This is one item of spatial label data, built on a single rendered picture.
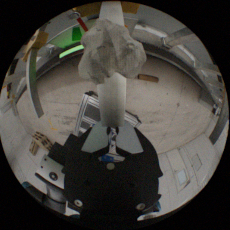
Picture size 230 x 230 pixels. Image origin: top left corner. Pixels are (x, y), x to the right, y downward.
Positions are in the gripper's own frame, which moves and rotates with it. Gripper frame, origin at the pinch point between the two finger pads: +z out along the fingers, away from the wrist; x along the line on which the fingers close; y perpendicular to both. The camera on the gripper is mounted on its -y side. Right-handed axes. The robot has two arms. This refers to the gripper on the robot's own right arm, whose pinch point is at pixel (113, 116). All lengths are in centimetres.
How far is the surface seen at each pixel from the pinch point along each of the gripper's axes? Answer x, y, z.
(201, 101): 250, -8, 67
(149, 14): 16, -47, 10
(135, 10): 4.5, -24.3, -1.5
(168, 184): 184, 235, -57
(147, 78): 42, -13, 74
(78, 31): -9.6, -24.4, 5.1
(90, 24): -5.6, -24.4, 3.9
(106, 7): -0.7, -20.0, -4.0
